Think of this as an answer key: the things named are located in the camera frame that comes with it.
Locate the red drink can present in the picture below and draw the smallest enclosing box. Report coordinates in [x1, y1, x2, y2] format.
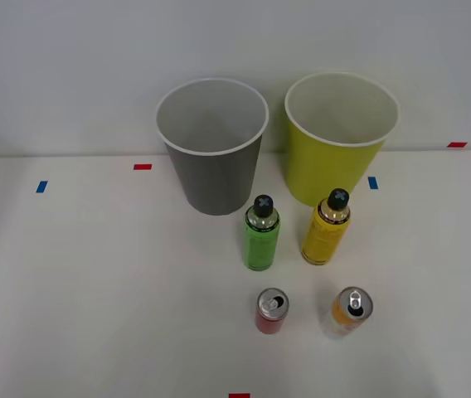
[254, 287, 290, 336]

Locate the grey plastic waste bin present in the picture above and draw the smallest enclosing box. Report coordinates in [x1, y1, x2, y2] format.
[154, 76, 270, 216]

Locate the yellow label plastic bottle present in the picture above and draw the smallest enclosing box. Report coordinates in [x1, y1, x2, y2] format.
[300, 187, 352, 266]

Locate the green label plastic bottle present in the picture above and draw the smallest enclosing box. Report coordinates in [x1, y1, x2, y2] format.
[242, 193, 281, 273]

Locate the yellow-green plastic waste bin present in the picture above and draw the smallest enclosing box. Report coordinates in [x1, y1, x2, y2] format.
[284, 71, 401, 208]

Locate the orange and white drink can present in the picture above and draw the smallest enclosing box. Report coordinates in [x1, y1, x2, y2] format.
[323, 285, 375, 340]

